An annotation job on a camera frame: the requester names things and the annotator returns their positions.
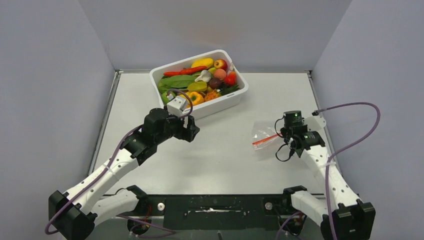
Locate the dark purple passionfruit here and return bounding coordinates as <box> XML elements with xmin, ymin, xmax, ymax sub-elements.
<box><xmin>208</xmin><ymin>77</ymin><xmax>223</xmax><ymax>90</ymax></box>

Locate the yellow mango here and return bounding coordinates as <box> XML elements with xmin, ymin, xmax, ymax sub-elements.
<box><xmin>191</xmin><ymin>58</ymin><xmax>215</xmax><ymax>69</ymax></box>

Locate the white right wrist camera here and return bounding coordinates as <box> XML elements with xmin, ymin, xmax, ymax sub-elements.
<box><xmin>303</xmin><ymin>115</ymin><xmax>327</xmax><ymax>132</ymax></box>

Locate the red apple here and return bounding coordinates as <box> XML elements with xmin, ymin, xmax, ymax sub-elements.
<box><xmin>213</xmin><ymin>58</ymin><xmax>228</xmax><ymax>71</ymax></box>

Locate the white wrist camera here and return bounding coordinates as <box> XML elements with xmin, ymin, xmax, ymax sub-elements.
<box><xmin>303</xmin><ymin>115</ymin><xmax>327</xmax><ymax>132</ymax></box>
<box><xmin>166</xmin><ymin>96</ymin><xmax>189</xmax><ymax>117</ymax></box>

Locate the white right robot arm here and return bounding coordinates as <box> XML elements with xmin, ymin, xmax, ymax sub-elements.
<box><xmin>280</xmin><ymin>110</ymin><xmax>376</xmax><ymax>240</ymax></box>

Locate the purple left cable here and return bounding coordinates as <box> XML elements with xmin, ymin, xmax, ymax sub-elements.
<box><xmin>44</xmin><ymin>88</ymin><xmax>194</xmax><ymax>235</ymax></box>

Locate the yellow green starfruit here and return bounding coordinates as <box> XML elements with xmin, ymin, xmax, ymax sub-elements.
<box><xmin>187</xmin><ymin>81</ymin><xmax>208</xmax><ymax>93</ymax></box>

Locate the clear zip top bag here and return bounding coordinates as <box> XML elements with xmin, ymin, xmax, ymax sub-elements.
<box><xmin>251</xmin><ymin>120</ymin><xmax>284</xmax><ymax>161</ymax></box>

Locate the white plastic bin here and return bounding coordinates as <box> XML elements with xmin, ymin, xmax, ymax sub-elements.
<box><xmin>149</xmin><ymin>49</ymin><xmax>249</xmax><ymax>119</ymax></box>

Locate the white garlic bulb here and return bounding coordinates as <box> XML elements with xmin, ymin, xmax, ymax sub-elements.
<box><xmin>194</xmin><ymin>70</ymin><xmax>213</xmax><ymax>83</ymax></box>

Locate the red chili pepper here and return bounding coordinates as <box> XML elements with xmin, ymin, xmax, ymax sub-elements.
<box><xmin>163</xmin><ymin>65</ymin><xmax>207</xmax><ymax>77</ymax></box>

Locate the red tomato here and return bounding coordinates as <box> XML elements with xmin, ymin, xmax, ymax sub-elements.
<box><xmin>224</xmin><ymin>71</ymin><xmax>237</xmax><ymax>87</ymax></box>

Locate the green leaf vegetable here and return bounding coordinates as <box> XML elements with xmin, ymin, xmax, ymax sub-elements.
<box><xmin>157</xmin><ymin>75</ymin><xmax>197</xmax><ymax>94</ymax></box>

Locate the green custard apple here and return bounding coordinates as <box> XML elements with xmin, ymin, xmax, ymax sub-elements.
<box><xmin>161</xmin><ymin>92</ymin><xmax>175</xmax><ymax>106</ymax></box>

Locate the orange fried food piece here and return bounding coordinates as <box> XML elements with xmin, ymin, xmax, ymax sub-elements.
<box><xmin>204</xmin><ymin>89</ymin><xmax>222</xmax><ymax>102</ymax></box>

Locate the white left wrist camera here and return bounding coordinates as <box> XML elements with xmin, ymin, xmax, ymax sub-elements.
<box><xmin>166</xmin><ymin>96</ymin><xmax>189</xmax><ymax>117</ymax></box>

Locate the pink peach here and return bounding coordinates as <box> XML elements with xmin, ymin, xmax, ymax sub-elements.
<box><xmin>213</xmin><ymin>68</ymin><xmax>227</xmax><ymax>81</ymax></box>

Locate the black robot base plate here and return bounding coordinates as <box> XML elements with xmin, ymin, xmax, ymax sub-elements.
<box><xmin>129</xmin><ymin>193</ymin><xmax>295</xmax><ymax>231</ymax></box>

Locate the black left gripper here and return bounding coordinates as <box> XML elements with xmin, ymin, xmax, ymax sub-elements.
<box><xmin>155</xmin><ymin>109</ymin><xmax>199</xmax><ymax>145</ymax></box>

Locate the yellow bell pepper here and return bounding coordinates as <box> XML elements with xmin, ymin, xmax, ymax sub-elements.
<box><xmin>186</xmin><ymin>91</ymin><xmax>205</xmax><ymax>106</ymax></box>

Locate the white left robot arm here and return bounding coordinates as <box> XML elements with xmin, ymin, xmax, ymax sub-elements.
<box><xmin>44</xmin><ymin>108</ymin><xmax>200</xmax><ymax>240</ymax></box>

